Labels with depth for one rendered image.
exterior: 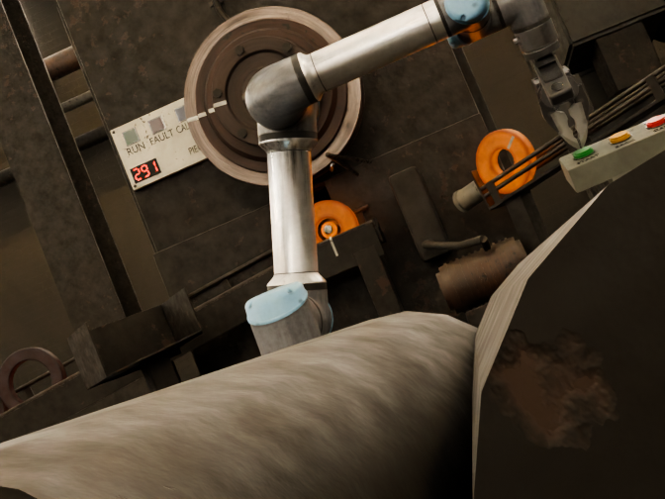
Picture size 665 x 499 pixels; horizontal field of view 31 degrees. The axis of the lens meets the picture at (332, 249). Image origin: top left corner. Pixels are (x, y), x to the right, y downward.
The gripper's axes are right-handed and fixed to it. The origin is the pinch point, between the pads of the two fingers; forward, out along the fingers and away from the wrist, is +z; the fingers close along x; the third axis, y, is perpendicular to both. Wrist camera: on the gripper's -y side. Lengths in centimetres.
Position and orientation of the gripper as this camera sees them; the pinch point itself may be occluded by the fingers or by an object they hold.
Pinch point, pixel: (579, 143)
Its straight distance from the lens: 241.1
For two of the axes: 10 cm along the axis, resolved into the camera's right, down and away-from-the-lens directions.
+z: 4.1, 8.8, 2.6
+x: -9.1, 3.9, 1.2
